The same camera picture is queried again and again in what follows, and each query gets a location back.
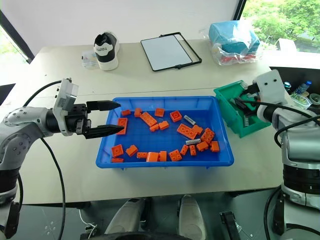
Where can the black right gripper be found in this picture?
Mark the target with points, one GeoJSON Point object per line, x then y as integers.
{"type": "Point", "coordinates": [253, 90]}

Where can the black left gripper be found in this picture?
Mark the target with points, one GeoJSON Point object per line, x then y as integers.
{"type": "Point", "coordinates": [75, 120]}

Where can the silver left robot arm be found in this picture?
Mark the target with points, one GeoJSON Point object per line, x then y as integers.
{"type": "Point", "coordinates": [22, 130]}

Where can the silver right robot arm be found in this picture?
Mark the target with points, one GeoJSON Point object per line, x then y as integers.
{"type": "Point", "coordinates": [300, 150]}

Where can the dark rounded robot base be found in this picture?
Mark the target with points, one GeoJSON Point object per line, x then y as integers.
{"type": "Point", "coordinates": [137, 236]}

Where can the green plastic bin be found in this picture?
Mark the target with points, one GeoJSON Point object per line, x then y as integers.
{"type": "Point", "coordinates": [228, 110]}

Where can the blue plastic bin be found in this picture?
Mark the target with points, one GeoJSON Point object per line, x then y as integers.
{"type": "Point", "coordinates": [140, 142]}

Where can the long orange building brick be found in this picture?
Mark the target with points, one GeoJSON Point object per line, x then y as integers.
{"type": "Point", "coordinates": [148, 118]}
{"type": "Point", "coordinates": [122, 126]}

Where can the white battery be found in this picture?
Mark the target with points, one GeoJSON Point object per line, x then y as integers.
{"type": "Point", "coordinates": [193, 141]}
{"type": "Point", "coordinates": [247, 121]}
{"type": "Point", "coordinates": [189, 120]}

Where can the small orange building brick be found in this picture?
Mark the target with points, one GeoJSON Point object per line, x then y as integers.
{"type": "Point", "coordinates": [163, 156]}
{"type": "Point", "coordinates": [184, 149]}
{"type": "Point", "coordinates": [163, 125]}
{"type": "Point", "coordinates": [214, 146]}
{"type": "Point", "coordinates": [126, 112]}
{"type": "Point", "coordinates": [202, 146]}
{"type": "Point", "coordinates": [159, 112]}
{"type": "Point", "coordinates": [142, 155]}
{"type": "Point", "coordinates": [117, 160]}
{"type": "Point", "coordinates": [131, 150]}
{"type": "Point", "coordinates": [192, 150]}
{"type": "Point", "coordinates": [154, 127]}
{"type": "Point", "coordinates": [198, 128]}
{"type": "Point", "coordinates": [138, 112]}

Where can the square orange building brick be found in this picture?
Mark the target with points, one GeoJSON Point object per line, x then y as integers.
{"type": "Point", "coordinates": [117, 151]}
{"type": "Point", "coordinates": [175, 155]}
{"type": "Point", "coordinates": [175, 116]}
{"type": "Point", "coordinates": [152, 157]}

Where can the large orange building brick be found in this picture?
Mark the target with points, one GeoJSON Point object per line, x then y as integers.
{"type": "Point", "coordinates": [186, 131]}
{"type": "Point", "coordinates": [207, 135]}

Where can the crumpled clear plastic bag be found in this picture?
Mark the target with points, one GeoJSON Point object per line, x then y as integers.
{"type": "Point", "coordinates": [301, 100]}

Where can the dark storage box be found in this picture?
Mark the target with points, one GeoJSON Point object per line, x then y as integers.
{"type": "Point", "coordinates": [297, 75]}

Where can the blue plastic bottle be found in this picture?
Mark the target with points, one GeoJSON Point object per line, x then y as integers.
{"type": "Point", "coordinates": [303, 87]}

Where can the clear bag with blue boxes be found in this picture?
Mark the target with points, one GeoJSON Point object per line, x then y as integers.
{"type": "Point", "coordinates": [232, 42]}

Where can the clear plastic parts box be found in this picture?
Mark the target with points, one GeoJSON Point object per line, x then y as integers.
{"type": "Point", "coordinates": [88, 60]}

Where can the black and white sneaker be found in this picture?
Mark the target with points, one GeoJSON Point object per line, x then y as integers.
{"type": "Point", "coordinates": [106, 53]}

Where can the black framed whiteboard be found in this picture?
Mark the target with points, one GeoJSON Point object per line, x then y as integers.
{"type": "Point", "coordinates": [167, 51]}

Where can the black flat object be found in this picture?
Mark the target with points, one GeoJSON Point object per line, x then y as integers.
{"type": "Point", "coordinates": [6, 93]}

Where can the white robot leg cover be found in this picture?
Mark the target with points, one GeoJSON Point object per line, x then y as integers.
{"type": "Point", "coordinates": [127, 216]}
{"type": "Point", "coordinates": [191, 217]}

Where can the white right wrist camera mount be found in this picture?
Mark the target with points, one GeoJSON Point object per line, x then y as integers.
{"type": "Point", "coordinates": [271, 87]}

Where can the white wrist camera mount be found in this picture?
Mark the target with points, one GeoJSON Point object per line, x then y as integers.
{"type": "Point", "coordinates": [271, 87]}
{"type": "Point", "coordinates": [65, 97]}

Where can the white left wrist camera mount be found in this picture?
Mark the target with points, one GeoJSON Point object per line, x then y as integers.
{"type": "Point", "coordinates": [65, 97]}

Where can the black window frame post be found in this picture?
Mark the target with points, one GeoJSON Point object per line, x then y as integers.
{"type": "Point", "coordinates": [17, 35]}

